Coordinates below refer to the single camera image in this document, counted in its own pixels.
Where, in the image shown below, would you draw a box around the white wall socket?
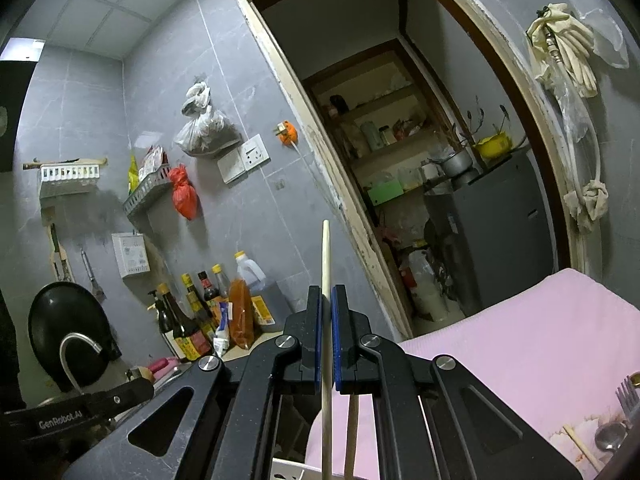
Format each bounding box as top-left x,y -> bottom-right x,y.
216,133 -> 271,184

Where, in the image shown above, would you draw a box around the metal wall shelf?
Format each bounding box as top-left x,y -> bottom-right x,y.
122,162 -> 173,218

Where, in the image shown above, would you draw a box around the worn door frame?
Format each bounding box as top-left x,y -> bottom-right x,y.
235,0 -> 591,341

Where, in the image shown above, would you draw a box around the large metal spoon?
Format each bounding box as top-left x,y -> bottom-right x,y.
595,420 -> 629,453

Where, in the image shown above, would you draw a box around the clear bag with dark contents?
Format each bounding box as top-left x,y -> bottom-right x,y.
173,110 -> 243,157

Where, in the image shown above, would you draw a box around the yellow bowl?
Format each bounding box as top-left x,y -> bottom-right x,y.
472,130 -> 515,159

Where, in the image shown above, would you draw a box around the ceiling light panel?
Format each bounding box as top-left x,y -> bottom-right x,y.
0,37 -> 46,63

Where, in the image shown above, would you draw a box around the hanging wooden board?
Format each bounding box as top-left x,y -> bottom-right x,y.
47,222 -> 76,283

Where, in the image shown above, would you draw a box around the white plastic basket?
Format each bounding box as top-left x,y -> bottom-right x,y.
39,162 -> 101,183

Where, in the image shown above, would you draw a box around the knotted cream rag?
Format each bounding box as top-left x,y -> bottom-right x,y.
563,180 -> 610,233

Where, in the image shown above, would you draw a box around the dark sauce bottle yellow cap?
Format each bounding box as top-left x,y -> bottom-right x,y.
180,273 -> 217,346

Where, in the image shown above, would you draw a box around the orange sauce pouch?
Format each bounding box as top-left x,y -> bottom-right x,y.
227,279 -> 257,350

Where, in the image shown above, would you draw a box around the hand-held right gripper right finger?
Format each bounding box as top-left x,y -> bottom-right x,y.
331,284 -> 583,480

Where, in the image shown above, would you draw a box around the green box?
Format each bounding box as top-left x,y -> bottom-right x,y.
366,178 -> 405,207

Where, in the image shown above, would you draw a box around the red seasoning packets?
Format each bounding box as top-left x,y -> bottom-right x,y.
137,145 -> 168,183

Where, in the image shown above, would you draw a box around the hanging metal peeler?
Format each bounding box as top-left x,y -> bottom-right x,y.
80,247 -> 106,303

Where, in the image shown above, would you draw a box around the white plastic utensil holder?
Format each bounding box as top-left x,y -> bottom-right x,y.
270,394 -> 381,480

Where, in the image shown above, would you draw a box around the red plastic bag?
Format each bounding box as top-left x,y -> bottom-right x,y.
168,165 -> 199,222

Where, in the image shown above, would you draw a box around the white plastic container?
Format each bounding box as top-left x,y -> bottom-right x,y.
407,250 -> 452,322

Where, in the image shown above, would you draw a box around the metal faucet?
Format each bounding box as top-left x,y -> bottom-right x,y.
60,332 -> 108,396

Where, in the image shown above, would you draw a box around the metal fork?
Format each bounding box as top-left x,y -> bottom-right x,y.
614,375 -> 640,423

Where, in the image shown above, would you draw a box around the dark sauce bottle yellow label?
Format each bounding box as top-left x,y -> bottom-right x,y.
156,282 -> 203,362

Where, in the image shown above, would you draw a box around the clear crumpled plastic bag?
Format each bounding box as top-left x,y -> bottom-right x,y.
552,77 -> 593,143

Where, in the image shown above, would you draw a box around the black wok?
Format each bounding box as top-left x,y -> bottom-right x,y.
27,282 -> 121,393

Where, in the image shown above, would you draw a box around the dark sauce bottle red cap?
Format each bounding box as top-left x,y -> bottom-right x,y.
196,271 -> 222,311

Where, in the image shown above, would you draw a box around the wooden shelf unit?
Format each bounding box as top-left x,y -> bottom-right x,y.
302,37 -> 481,261

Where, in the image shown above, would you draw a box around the white wall box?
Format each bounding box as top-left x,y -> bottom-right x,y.
111,232 -> 151,279

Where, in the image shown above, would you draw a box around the wooden stick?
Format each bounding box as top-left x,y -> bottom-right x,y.
22,158 -> 108,171

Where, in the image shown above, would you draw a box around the beige kitchen counter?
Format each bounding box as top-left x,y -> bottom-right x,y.
220,329 -> 287,363

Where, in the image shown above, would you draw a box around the orange plug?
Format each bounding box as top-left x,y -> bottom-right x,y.
272,120 -> 299,147

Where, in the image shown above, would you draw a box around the black range hood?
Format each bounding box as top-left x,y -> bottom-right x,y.
0,60 -> 33,173

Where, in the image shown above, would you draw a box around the small clear plastic bag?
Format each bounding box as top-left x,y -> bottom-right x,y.
181,82 -> 212,116

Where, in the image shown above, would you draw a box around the cream rubber gloves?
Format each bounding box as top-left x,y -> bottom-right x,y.
526,2 -> 599,98

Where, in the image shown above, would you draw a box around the white blue tube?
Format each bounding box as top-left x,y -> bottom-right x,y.
212,302 -> 236,358

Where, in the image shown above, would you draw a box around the pink tablecloth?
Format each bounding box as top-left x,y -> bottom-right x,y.
305,267 -> 640,480

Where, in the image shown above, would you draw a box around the pink sponge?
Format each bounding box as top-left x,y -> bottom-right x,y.
150,357 -> 182,377

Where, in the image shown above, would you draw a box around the yellow-green seasoning packet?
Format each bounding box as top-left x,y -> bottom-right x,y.
127,152 -> 141,196

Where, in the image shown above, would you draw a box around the metal pot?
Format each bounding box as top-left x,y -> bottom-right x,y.
427,147 -> 475,178

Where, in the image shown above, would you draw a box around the white hanging plastic bag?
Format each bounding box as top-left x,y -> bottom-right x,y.
560,0 -> 630,70

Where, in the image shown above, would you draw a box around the grey cabinet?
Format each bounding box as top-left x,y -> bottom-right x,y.
424,150 -> 558,318

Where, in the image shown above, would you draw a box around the dark pump bottle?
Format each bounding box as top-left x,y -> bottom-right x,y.
147,290 -> 175,336

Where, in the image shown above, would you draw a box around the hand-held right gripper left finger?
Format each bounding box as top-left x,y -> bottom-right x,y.
65,285 -> 323,480

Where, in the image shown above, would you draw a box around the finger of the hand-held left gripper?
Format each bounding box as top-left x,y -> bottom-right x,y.
89,376 -> 156,418

